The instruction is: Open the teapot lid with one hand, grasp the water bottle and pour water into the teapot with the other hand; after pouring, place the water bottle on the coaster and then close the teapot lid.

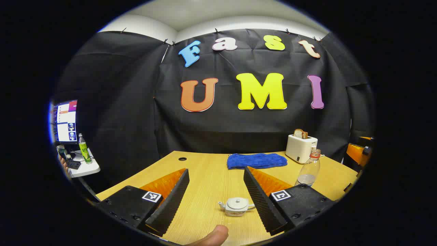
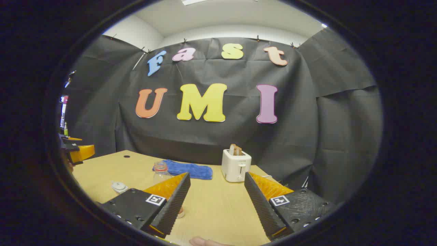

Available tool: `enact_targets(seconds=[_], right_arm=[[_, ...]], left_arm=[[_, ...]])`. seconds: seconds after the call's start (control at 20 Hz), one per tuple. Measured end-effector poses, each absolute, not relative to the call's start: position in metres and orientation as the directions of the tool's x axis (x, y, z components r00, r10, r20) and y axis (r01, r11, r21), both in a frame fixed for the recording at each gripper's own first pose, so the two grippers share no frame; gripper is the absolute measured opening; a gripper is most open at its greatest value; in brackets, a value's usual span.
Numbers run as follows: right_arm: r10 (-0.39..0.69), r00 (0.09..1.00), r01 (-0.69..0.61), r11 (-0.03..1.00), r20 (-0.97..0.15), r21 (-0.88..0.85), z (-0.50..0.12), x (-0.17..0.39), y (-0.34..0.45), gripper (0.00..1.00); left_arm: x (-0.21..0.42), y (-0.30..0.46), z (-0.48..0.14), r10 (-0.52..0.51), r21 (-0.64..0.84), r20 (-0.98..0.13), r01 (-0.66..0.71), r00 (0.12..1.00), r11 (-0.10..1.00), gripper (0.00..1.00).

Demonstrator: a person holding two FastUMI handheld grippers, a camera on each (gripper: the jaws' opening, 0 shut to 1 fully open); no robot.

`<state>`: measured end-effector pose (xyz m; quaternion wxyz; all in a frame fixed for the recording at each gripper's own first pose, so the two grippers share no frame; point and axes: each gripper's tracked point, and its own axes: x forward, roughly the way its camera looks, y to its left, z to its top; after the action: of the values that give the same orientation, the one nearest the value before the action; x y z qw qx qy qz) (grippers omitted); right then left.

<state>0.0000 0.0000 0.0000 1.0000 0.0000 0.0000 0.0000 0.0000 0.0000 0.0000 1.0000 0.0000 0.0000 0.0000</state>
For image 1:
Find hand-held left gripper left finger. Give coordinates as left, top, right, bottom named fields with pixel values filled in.
left=97, top=168, right=190, bottom=237

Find green drink bottle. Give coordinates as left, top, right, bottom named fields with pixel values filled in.
left=78, top=133, right=93, bottom=164

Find blue towel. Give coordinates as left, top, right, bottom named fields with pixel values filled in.
left=227, top=153, right=288, bottom=170

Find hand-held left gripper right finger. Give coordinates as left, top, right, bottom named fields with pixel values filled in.
left=243, top=166, right=337, bottom=236

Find clear plastic water bottle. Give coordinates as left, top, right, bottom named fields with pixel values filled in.
left=295, top=146, right=321, bottom=187

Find small white side table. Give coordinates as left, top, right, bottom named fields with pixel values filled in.
left=58, top=145, right=101, bottom=178

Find black backdrop cloth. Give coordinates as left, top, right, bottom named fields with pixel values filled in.
left=55, top=29, right=376, bottom=187

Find computer monitor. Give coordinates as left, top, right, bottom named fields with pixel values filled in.
left=51, top=100, right=78, bottom=144

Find white ceramic teacup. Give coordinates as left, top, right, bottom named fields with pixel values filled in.
left=218, top=197, right=256, bottom=217

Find white toaster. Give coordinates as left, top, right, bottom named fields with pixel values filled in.
left=285, top=134, right=318, bottom=164

